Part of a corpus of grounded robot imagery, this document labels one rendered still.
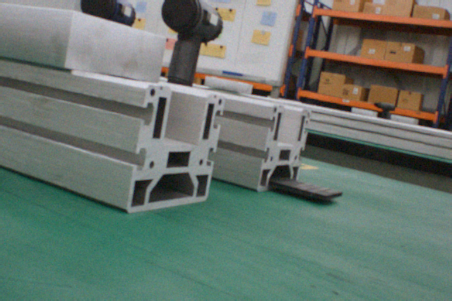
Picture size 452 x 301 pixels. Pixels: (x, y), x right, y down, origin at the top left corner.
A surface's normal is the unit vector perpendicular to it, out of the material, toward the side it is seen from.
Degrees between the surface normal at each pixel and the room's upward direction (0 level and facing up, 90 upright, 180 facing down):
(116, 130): 90
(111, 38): 90
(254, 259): 0
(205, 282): 0
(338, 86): 91
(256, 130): 90
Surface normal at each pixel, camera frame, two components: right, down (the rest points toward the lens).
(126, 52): 0.85, 0.22
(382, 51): -0.44, 0.05
